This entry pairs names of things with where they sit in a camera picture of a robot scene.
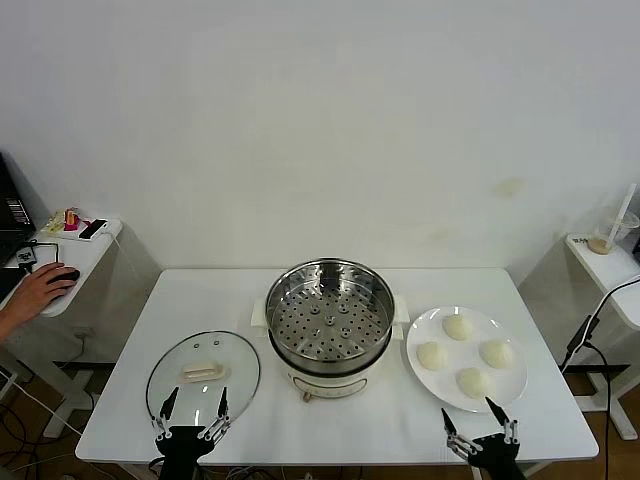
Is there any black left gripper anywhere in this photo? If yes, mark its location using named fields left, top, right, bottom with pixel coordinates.
left=152, top=385, right=233, bottom=480

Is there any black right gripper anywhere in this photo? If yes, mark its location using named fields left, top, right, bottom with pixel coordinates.
left=439, top=395, right=527, bottom=480

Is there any round glass pot lid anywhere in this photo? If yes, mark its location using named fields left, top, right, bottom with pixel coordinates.
left=145, top=329, right=262, bottom=435

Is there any white steamed baozi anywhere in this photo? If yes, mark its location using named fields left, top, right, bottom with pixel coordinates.
left=456, top=367, right=492, bottom=400
left=416, top=341, right=450, bottom=372
left=480, top=338, right=516, bottom=370
left=442, top=314, right=474, bottom=342

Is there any black computer mouse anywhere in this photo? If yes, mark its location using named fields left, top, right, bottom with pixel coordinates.
left=47, top=267, right=82, bottom=290

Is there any bare person forearm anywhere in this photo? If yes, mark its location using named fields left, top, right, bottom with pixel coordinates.
left=0, top=299, right=24, bottom=346

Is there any perforated steel steamer basket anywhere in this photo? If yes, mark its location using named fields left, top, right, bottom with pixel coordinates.
left=264, top=258, right=396, bottom=369

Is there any bare person hand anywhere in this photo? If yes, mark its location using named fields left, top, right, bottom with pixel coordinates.
left=8, top=262, right=81, bottom=326

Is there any round white plate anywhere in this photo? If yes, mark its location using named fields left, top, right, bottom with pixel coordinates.
left=405, top=305, right=530, bottom=414

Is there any cream electric cooking pot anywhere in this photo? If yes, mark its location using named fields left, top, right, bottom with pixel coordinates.
left=248, top=294, right=409, bottom=404

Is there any white side desk with laptop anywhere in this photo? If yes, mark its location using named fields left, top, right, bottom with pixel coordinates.
left=0, top=218, right=161, bottom=439

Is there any black and white small device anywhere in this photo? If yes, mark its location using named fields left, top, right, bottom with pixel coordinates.
left=78, top=218, right=110, bottom=240

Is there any clear plastic drink cup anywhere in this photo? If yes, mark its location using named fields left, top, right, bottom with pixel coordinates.
left=593, top=209, right=640, bottom=255

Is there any black laptop computer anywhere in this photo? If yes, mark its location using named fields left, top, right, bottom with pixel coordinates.
left=0, top=152, right=37, bottom=269

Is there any black cable with inline box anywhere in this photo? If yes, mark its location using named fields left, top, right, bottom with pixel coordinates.
left=559, top=277, right=640, bottom=480

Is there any thin black desk cable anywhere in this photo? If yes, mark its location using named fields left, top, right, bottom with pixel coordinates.
left=27, top=241, right=62, bottom=266

